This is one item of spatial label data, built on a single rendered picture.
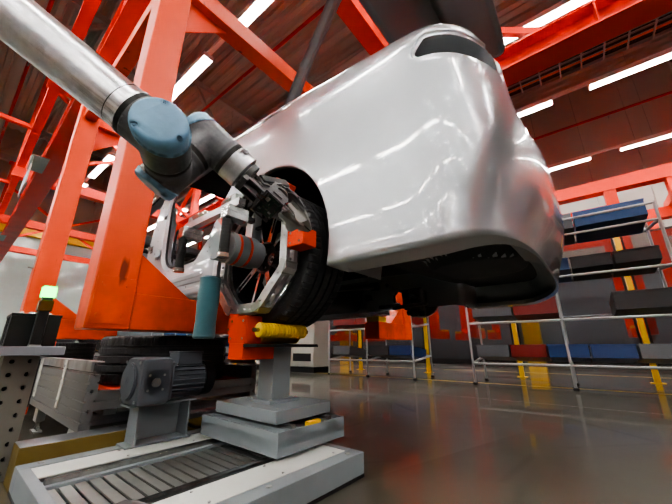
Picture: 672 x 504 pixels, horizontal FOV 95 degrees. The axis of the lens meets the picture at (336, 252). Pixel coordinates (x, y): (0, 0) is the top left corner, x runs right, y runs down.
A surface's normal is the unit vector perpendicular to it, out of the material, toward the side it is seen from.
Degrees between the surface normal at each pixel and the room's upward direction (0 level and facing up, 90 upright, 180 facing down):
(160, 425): 90
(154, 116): 96
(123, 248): 90
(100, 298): 90
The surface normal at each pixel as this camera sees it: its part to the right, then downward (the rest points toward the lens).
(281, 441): 0.77, -0.19
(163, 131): 0.46, -0.16
